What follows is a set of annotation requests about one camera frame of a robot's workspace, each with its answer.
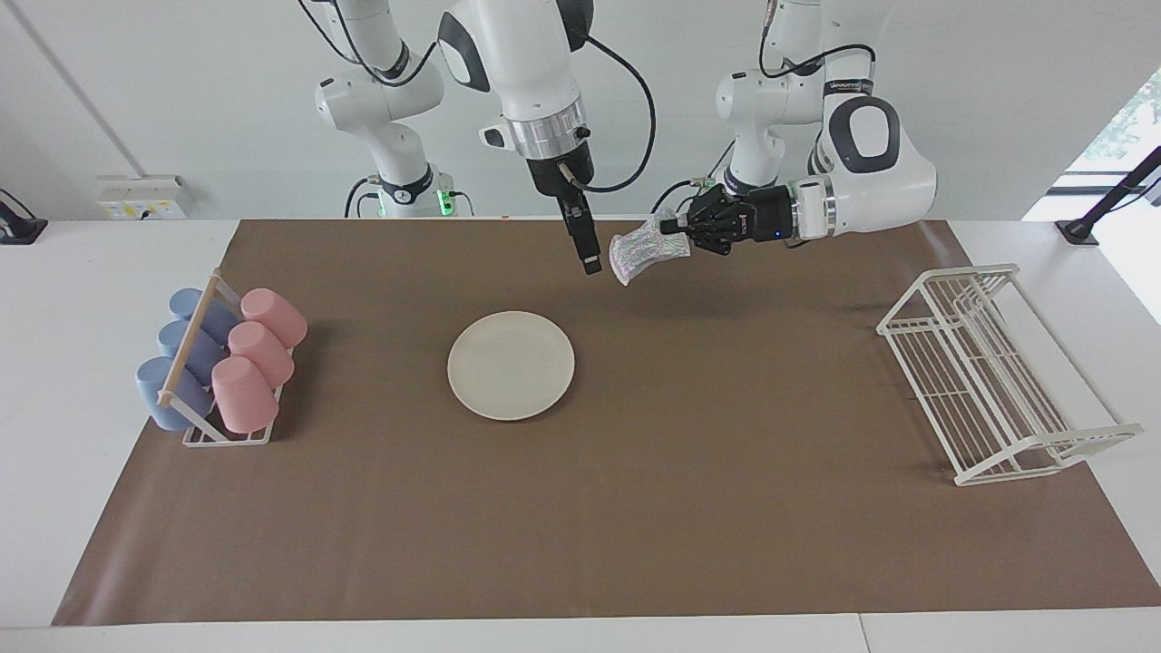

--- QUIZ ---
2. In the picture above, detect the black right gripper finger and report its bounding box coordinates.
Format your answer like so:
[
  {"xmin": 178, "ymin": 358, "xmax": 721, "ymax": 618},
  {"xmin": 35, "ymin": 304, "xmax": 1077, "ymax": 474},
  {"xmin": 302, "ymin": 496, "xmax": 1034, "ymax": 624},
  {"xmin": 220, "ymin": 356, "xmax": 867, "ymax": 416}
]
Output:
[
  {"xmin": 576, "ymin": 203, "xmax": 605, "ymax": 273},
  {"xmin": 562, "ymin": 205, "xmax": 597, "ymax": 276}
]

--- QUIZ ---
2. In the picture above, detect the clear plastic item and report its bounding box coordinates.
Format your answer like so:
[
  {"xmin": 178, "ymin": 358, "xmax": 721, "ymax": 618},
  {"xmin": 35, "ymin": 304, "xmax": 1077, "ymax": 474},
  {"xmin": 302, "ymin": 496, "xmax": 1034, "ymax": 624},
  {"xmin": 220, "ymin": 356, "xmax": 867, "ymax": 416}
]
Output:
[{"xmin": 610, "ymin": 209, "xmax": 691, "ymax": 288}]

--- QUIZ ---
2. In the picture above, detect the cream round plate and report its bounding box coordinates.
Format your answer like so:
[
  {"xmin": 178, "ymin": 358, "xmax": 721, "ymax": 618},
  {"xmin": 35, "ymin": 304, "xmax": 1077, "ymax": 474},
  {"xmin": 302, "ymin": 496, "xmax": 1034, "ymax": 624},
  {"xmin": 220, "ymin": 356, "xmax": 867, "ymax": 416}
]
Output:
[{"xmin": 447, "ymin": 311, "xmax": 576, "ymax": 422}]

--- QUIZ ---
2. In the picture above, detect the brown paper table mat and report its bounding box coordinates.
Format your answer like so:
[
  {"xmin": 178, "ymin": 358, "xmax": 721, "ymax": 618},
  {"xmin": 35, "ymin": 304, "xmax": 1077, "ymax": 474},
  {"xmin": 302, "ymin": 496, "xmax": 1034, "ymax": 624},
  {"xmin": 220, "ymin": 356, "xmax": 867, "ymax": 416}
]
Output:
[{"xmin": 52, "ymin": 218, "xmax": 1161, "ymax": 627}]

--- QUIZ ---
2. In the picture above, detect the pink plastic cup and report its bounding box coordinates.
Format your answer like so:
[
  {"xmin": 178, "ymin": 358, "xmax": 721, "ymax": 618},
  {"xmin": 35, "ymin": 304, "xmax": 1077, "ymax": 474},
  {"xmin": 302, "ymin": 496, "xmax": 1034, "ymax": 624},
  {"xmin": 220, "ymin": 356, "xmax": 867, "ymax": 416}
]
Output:
[
  {"xmin": 211, "ymin": 356, "xmax": 280, "ymax": 434},
  {"xmin": 227, "ymin": 321, "xmax": 297, "ymax": 387},
  {"xmin": 240, "ymin": 288, "xmax": 308, "ymax": 350}
]

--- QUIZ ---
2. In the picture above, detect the blue plastic cup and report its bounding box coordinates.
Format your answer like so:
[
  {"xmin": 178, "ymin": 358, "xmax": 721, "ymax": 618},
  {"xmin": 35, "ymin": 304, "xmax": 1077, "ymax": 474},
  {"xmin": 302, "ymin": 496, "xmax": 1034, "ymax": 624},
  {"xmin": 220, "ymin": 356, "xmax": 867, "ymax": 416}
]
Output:
[
  {"xmin": 169, "ymin": 288, "xmax": 242, "ymax": 344},
  {"xmin": 136, "ymin": 356, "xmax": 215, "ymax": 433},
  {"xmin": 158, "ymin": 320, "xmax": 229, "ymax": 384}
]

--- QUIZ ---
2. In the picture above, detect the bright window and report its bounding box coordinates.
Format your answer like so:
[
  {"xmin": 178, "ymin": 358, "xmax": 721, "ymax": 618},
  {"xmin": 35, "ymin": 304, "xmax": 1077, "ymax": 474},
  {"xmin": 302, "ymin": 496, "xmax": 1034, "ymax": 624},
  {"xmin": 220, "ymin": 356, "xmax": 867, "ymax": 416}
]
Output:
[{"xmin": 1023, "ymin": 68, "xmax": 1161, "ymax": 323}]

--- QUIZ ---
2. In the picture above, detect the white cup holder rack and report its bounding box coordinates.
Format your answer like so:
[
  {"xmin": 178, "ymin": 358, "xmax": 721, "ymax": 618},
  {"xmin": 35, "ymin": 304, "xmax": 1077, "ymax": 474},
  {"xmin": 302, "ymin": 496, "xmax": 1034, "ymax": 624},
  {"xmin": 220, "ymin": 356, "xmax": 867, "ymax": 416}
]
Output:
[{"xmin": 159, "ymin": 268, "xmax": 285, "ymax": 448}]

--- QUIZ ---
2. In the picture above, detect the black table clamp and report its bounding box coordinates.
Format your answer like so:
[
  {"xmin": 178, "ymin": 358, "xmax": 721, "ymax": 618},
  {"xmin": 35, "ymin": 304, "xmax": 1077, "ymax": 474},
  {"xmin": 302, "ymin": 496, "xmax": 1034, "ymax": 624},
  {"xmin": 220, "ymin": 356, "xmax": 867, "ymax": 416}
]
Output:
[{"xmin": 0, "ymin": 188, "xmax": 49, "ymax": 245}]

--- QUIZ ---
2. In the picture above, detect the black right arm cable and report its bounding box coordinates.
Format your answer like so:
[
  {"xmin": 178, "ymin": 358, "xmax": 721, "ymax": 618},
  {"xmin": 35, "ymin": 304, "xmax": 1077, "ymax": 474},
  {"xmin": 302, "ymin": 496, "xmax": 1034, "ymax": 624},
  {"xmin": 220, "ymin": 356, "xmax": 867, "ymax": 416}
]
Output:
[{"xmin": 299, "ymin": 0, "xmax": 657, "ymax": 195}]

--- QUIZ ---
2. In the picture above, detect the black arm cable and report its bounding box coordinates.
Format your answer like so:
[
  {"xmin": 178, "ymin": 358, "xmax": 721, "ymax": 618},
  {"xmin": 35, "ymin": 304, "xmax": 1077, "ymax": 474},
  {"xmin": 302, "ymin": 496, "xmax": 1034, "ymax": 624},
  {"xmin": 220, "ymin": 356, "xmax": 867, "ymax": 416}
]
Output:
[
  {"xmin": 299, "ymin": 0, "xmax": 657, "ymax": 195},
  {"xmin": 758, "ymin": 0, "xmax": 877, "ymax": 83}
]

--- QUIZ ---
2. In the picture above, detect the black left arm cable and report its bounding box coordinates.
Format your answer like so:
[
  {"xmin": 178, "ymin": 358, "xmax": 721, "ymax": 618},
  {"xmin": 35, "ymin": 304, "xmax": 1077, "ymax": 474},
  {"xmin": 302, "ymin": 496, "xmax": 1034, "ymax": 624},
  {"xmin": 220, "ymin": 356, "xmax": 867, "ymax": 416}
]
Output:
[{"xmin": 758, "ymin": 0, "xmax": 877, "ymax": 83}]

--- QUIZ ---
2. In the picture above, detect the white wire dish rack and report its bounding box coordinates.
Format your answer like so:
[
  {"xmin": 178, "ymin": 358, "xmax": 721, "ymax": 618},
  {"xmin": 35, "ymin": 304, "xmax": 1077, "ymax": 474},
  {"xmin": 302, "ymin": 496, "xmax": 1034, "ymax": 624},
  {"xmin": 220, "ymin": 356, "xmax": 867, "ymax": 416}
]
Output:
[{"xmin": 875, "ymin": 264, "xmax": 1146, "ymax": 487}]

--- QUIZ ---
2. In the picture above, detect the white wall power outlet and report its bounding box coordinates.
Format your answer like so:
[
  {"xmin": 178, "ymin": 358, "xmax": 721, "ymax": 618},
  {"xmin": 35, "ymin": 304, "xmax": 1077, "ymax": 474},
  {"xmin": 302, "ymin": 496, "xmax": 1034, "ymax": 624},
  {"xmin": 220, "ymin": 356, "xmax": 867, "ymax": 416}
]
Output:
[{"xmin": 97, "ymin": 176, "xmax": 190, "ymax": 221}]

